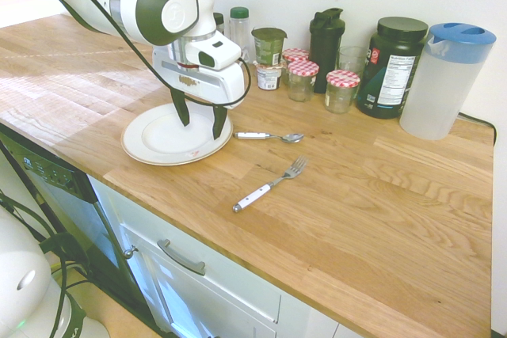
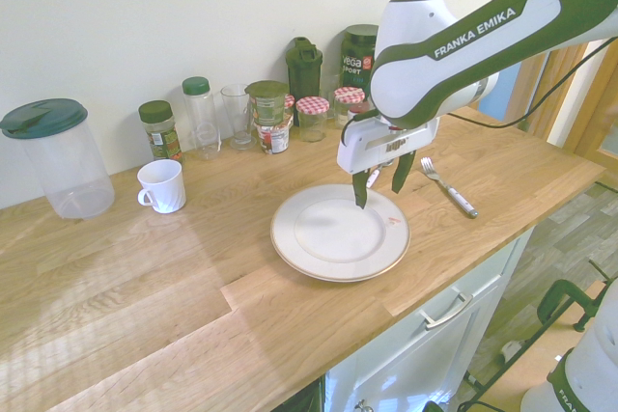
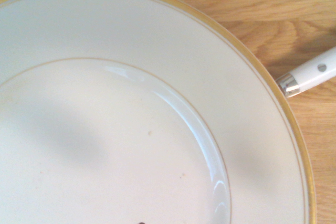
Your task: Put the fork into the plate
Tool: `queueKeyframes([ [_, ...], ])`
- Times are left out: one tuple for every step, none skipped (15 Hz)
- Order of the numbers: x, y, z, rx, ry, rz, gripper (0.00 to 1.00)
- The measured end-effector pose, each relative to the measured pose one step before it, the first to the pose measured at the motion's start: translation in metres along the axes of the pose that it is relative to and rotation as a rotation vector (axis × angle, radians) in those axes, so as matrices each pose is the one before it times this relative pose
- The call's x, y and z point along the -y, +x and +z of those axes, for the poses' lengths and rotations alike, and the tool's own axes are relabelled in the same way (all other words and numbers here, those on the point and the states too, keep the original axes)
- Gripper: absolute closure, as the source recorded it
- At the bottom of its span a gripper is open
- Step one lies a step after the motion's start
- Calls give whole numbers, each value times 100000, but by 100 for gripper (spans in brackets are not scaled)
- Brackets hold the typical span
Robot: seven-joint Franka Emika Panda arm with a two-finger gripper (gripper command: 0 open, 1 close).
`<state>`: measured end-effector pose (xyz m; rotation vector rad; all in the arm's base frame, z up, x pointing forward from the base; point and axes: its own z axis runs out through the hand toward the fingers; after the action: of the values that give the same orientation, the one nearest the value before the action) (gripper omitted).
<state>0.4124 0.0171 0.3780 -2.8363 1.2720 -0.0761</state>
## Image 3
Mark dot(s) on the white plate with gold rim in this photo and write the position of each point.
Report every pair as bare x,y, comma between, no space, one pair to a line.
110,129

